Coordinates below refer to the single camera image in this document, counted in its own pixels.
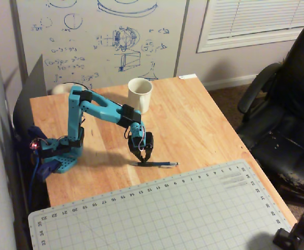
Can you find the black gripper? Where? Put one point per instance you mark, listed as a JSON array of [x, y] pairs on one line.
[[141, 150]]

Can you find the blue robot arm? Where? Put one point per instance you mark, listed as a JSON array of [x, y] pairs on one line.
[[102, 110]]

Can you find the blue and black pen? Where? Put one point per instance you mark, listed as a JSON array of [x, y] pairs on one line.
[[162, 164]]

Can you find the cream ceramic mug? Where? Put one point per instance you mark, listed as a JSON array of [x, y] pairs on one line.
[[141, 101]]

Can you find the grey gridded cutting mat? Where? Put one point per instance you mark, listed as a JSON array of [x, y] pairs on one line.
[[154, 213]]

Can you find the white paper label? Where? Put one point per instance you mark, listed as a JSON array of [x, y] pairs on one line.
[[187, 76]]

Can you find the dark blue table clamp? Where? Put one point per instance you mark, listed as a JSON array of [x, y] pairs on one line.
[[37, 132], [47, 170]]

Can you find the white tape roll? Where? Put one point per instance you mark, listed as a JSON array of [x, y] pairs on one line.
[[60, 89]]

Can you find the whiteboard with blue drawings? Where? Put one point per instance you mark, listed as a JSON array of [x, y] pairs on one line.
[[89, 52]]

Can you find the dark grey flat panel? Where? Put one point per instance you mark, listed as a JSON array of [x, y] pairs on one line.
[[34, 86]]

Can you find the black leather office chair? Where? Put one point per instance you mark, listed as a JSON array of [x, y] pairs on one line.
[[284, 130]]

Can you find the white window blinds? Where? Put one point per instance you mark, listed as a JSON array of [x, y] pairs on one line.
[[258, 20]]

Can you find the black camera stand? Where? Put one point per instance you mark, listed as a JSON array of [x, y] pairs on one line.
[[297, 231]]

